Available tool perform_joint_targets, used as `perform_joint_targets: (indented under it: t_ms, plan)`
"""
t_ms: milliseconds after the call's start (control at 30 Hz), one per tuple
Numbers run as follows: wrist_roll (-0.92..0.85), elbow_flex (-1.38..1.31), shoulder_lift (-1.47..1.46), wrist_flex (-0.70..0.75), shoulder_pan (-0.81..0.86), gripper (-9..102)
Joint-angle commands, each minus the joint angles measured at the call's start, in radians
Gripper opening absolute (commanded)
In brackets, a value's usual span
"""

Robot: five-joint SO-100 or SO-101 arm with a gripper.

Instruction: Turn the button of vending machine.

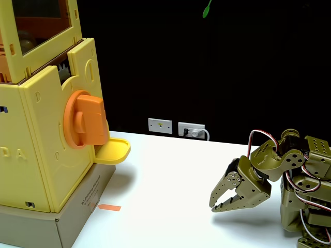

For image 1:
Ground orange round turning knob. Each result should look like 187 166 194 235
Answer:
63 89 108 150

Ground yellow toy vending machine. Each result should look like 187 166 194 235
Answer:
0 0 111 214

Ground yellow dispensing tray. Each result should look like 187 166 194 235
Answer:
93 137 131 165

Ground orange tape arrow marker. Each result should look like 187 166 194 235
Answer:
98 203 122 212

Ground brown cardboard box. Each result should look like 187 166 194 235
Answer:
0 162 116 248

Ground green leaf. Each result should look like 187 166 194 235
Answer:
202 0 213 19

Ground grey plastic gear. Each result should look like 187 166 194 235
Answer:
57 61 72 85

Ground capsule ball behind window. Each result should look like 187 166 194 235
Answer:
17 30 37 54

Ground red white wrist servo cable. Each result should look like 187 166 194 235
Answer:
247 129 281 159

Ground red white base servo cable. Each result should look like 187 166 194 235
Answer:
283 152 331 245

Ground white plug with cable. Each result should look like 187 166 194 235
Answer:
190 128 210 142

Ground white wall socket plate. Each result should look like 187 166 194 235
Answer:
177 121 206 140

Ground white blank wall plate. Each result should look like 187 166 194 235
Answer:
147 117 173 134

